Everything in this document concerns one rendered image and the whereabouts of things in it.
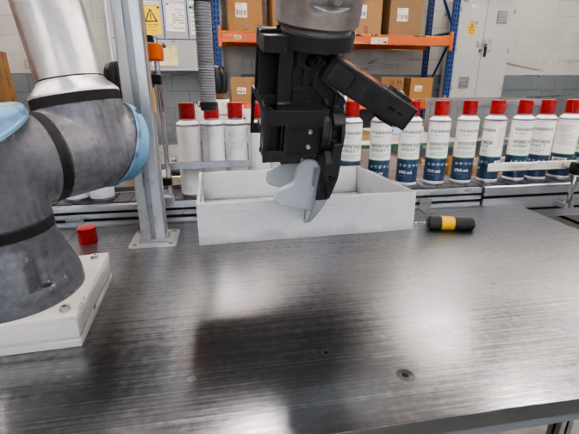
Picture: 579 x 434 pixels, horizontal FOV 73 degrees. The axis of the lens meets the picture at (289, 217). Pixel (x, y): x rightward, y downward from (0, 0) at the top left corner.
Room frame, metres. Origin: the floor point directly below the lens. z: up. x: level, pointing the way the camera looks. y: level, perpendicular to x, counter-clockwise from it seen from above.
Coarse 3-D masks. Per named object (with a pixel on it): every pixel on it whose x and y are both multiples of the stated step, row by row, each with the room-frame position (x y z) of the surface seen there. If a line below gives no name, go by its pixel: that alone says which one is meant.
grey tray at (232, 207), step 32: (224, 192) 0.62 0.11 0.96; (256, 192) 0.63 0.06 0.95; (352, 192) 0.66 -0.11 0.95; (384, 192) 0.56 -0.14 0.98; (224, 224) 0.43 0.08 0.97; (256, 224) 0.44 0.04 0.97; (288, 224) 0.44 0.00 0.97; (320, 224) 0.45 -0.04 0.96; (352, 224) 0.46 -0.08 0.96; (384, 224) 0.47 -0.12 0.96
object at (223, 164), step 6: (174, 162) 0.85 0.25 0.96; (180, 162) 0.85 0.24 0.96; (186, 162) 0.85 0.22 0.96; (192, 162) 0.85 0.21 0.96; (198, 162) 0.85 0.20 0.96; (204, 162) 0.85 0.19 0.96; (210, 162) 0.85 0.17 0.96; (216, 162) 0.85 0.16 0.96; (222, 162) 0.86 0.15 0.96; (228, 162) 0.86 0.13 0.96; (234, 162) 0.86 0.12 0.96; (240, 162) 0.86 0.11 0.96; (246, 162) 0.86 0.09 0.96; (162, 168) 0.83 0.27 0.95; (174, 168) 0.84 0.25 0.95; (180, 168) 0.84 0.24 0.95; (186, 168) 0.84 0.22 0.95; (192, 168) 0.84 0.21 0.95; (198, 168) 0.85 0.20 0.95
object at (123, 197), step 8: (416, 184) 0.97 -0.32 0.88; (424, 184) 0.97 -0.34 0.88; (448, 184) 0.97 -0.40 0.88; (456, 184) 0.97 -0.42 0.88; (464, 184) 0.97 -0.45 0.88; (472, 184) 0.97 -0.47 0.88; (128, 192) 0.90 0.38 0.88; (176, 192) 0.90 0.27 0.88; (64, 200) 0.83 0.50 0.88; (88, 200) 0.83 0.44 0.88; (112, 200) 0.83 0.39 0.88; (120, 200) 0.83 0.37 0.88; (128, 200) 0.83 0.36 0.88; (176, 200) 0.84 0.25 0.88; (184, 200) 0.84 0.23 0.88
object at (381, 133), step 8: (376, 120) 0.94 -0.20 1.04; (376, 128) 0.94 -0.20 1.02; (384, 128) 0.93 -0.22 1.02; (392, 128) 0.95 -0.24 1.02; (376, 136) 0.94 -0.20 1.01; (384, 136) 0.93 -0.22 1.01; (376, 144) 0.94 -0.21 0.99; (384, 144) 0.93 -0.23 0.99; (376, 152) 0.94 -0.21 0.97; (384, 152) 0.93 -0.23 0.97; (376, 160) 0.94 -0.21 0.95; (384, 160) 0.93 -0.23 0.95; (368, 168) 0.96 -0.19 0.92; (376, 168) 0.94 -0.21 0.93; (384, 168) 0.93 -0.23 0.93; (384, 176) 0.94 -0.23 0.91
